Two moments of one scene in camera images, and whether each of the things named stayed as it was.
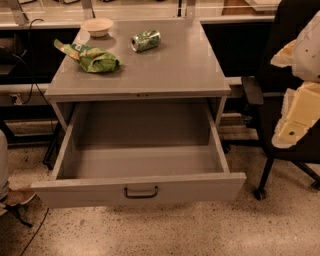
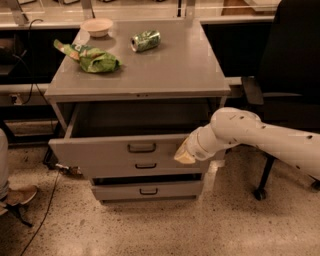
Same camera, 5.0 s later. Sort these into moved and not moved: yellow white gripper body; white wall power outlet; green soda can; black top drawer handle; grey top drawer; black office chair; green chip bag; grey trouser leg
Moved: black top drawer handle; yellow white gripper body; grey top drawer
Not moved: grey trouser leg; white wall power outlet; green soda can; black office chair; green chip bag
